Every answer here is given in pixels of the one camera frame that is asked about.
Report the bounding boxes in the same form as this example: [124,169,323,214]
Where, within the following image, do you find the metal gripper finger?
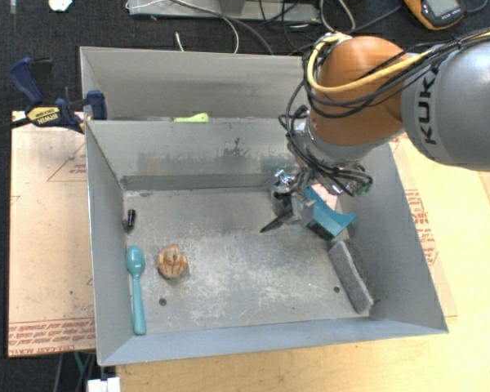
[260,212,296,234]
[274,193,292,217]

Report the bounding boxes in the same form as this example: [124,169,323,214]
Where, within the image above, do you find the blue angular plastic piece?
[303,185,359,243]

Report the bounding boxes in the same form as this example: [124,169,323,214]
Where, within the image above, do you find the grey metal bin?
[79,46,450,368]

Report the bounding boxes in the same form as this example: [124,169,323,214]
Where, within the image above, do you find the orange toy pumpkin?
[155,243,189,280]

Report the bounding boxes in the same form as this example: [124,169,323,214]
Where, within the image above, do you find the light green plastic piece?
[172,112,210,123]

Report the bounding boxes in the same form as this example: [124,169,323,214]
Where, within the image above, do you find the teal plastic spoon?
[124,245,148,336]

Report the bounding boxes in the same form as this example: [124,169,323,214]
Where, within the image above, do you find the brown cardboard board red print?
[7,110,461,359]

